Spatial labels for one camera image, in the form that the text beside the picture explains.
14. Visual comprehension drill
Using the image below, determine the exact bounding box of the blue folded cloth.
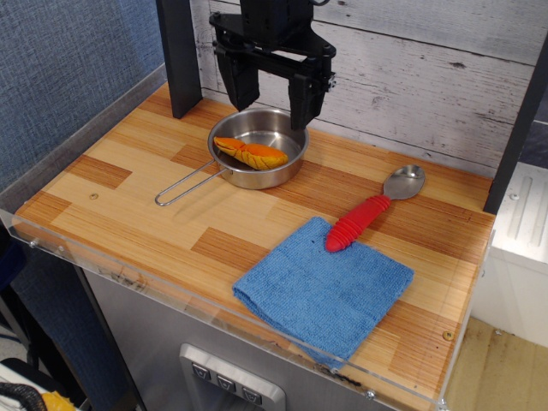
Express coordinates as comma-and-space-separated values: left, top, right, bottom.
232, 217, 414, 371

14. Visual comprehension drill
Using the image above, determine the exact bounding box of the dark left vertical post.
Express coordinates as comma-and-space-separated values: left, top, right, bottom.
156, 0, 203, 119

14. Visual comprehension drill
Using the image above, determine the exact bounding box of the small steel saucepan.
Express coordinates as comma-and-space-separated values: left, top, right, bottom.
155, 108, 310, 206

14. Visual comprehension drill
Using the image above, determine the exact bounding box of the yellow object bottom left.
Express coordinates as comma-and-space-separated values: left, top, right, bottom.
41, 391, 77, 411

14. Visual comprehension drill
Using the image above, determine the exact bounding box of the steel button control panel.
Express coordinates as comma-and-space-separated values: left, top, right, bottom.
179, 343, 286, 410

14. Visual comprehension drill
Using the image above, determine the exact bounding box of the clear acrylic front guard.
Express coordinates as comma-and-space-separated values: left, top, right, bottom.
2, 196, 495, 410

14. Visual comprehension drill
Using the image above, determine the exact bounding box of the red handled metal spoon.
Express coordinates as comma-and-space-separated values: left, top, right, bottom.
325, 164, 426, 253

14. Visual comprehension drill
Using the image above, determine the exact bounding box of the dark right vertical post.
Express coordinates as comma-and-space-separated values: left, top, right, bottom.
483, 40, 547, 215

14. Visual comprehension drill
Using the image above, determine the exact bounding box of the white ridged side unit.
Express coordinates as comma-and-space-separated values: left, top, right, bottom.
472, 163, 547, 347

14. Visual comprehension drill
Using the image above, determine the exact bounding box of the dark vertical post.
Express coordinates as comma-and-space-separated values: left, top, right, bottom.
483, 40, 547, 215
156, 0, 203, 119

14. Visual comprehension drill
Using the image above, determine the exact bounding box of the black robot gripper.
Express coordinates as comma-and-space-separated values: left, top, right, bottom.
209, 1, 337, 130

